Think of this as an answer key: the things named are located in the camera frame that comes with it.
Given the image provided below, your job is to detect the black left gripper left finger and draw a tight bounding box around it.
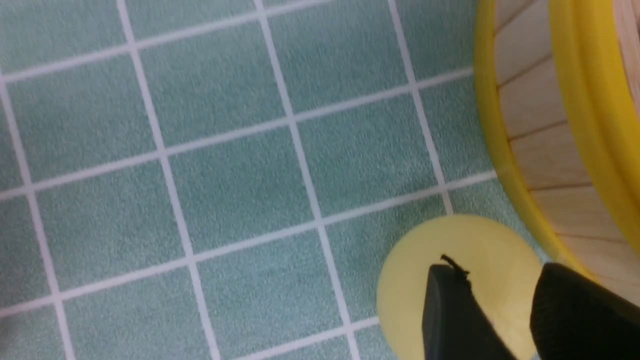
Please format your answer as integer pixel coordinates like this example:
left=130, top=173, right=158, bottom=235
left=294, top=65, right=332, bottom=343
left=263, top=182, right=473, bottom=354
left=422, top=254, right=515, bottom=360

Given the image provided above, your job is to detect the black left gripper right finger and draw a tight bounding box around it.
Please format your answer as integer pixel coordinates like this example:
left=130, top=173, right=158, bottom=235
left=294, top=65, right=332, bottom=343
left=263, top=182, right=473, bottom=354
left=530, top=263, right=640, bottom=360

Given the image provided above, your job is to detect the pale yellow bun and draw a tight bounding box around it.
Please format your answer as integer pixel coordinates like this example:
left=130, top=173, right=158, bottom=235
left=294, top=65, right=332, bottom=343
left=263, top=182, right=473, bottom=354
left=375, top=214, right=542, bottom=360

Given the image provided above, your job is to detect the bamboo steamer tray yellow rim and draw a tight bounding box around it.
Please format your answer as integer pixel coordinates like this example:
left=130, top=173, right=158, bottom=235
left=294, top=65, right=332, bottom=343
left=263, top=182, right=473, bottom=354
left=473, top=0, right=640, bottom=305

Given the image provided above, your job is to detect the green checkered tablecloth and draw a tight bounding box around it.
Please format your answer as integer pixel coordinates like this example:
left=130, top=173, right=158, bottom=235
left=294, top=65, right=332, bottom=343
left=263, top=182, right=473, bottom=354
left=1, top=0, right=534, bottom=360

